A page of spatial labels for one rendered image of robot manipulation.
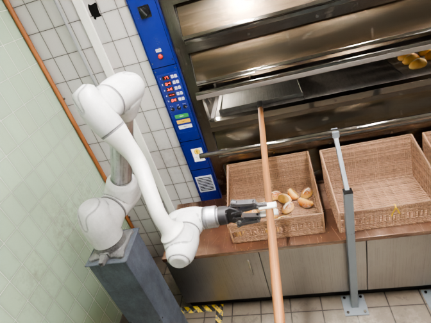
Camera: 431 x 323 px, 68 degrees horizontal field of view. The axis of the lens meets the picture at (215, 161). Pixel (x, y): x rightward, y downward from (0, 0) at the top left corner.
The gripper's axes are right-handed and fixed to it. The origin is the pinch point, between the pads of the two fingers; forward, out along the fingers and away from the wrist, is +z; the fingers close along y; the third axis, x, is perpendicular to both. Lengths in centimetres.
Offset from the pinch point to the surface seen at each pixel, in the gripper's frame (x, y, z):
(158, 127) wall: -89, -4, -68
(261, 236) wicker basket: -41, 58, -11
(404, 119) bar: -51, 1, 68
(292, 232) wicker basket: -41, 57, 7
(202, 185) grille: -86, 47, -51
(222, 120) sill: -89, 0, -25
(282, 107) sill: -89, 0, 13
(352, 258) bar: -28, 70, 36
